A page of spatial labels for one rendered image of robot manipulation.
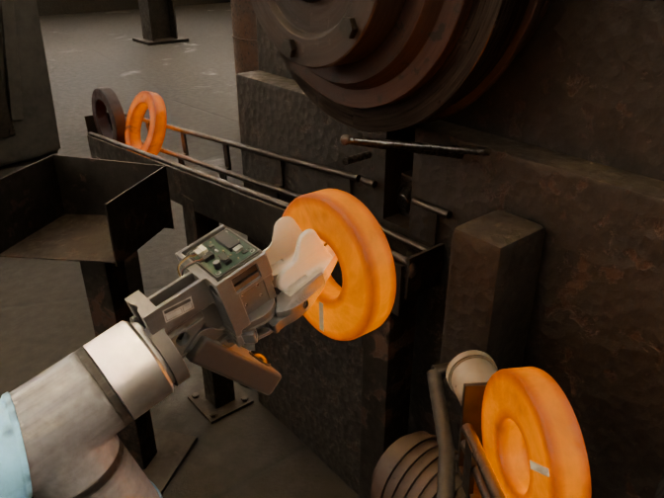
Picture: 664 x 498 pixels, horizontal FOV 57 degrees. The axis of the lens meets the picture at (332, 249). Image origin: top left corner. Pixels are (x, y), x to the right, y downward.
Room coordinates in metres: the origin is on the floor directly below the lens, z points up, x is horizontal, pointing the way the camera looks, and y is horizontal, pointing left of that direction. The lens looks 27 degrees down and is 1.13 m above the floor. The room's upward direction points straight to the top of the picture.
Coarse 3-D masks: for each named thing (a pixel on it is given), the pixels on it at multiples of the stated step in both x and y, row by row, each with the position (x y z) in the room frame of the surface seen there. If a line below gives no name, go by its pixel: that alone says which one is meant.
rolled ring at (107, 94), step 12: (96, 96) 1.73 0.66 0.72; (108, 96) 1.68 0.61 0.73; (96, 108) 1.76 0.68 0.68; (108, 108) 1.67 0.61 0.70; (120, 108) 1.67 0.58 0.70; (96, 120) 1.76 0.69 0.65; (108, 120) 1.78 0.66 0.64; (120, 120) 1.65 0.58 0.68; (108, 132) 1.75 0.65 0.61; (120, 132) 1.65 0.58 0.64
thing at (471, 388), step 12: (468, 384) 0.49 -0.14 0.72; (480, 384) 0.49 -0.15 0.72; (468, 396) 0.49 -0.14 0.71; (480, 396) 0.49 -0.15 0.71; (468, 408) 0.49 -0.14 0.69; (480, 408) 0.49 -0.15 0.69; (468, 420) 0.49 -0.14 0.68; (480, 420) 0.49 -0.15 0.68; (480, 432) 0.49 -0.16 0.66; (456, 468) 0.48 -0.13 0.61
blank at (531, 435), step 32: (512, 384) 0.43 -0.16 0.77; (544, 384) 0.42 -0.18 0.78; (512, 416) 0.42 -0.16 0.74; (544, 416) 0.38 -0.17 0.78; (512, 448) 0.44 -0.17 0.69; (544, 448) 0.37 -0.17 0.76; (576, 448) 0.36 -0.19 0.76; (512, 480) 0.41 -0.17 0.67; (544, 480) 0.36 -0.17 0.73; (576, 480) 0.35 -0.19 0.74
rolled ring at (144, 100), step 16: (144, 96) 1.60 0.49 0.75; (160, 96) 1.60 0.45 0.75; (128, 112) 1.65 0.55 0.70; (144, 112) 1.65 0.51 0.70; (160, 112) 1.55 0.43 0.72; (128, 128) 1.63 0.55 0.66; (160, 128) 1.52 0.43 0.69; (128, 144) 1.60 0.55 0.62; (144, 144) 1.53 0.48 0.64; (160, 144) 1.52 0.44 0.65
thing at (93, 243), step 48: (0, 192) 1.07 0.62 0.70; (48, 192) 1.19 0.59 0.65; (96, 192) 1.20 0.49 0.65; (144, 192) 1.07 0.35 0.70; (0, 240) 1.04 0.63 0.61; (48, 240) 1.08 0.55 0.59; (96, 240) 1.06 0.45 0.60; (144, 240) 1.05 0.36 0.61; (96, 288) 1.06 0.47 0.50; (96, 336) 1.06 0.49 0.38; (144, 432) 1.07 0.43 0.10
